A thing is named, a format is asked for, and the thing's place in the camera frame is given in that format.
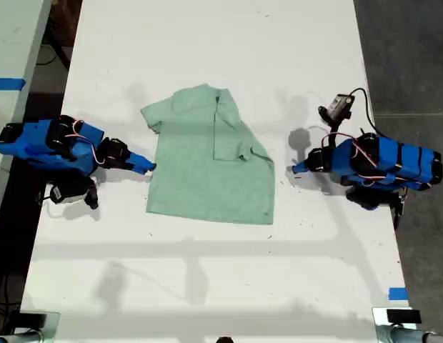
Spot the black floor cable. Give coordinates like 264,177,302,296
36,43,71,70

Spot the short black camera stalk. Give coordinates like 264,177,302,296
328,119,347,149
84,178,100,210

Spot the grey metal pipe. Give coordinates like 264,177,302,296
377,324,443,343
0,329,44,343

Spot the red white servo wire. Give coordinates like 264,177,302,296
350,138,434,189
63,119,101,166

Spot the pale green T-shirt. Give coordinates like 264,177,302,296
140,83,277,226

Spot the black camera cable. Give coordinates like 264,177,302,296
349,87,379,137

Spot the long blue tape strip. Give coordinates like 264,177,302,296
0,77,27,91

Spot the grey black camera box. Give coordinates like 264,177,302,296
318,93,355,124

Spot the small blue tape piece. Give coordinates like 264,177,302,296
388,287,409,302

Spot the metal table clamp with black pad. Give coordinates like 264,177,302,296
372,307,423,327

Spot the black white camera box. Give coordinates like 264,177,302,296
49,174,91,205

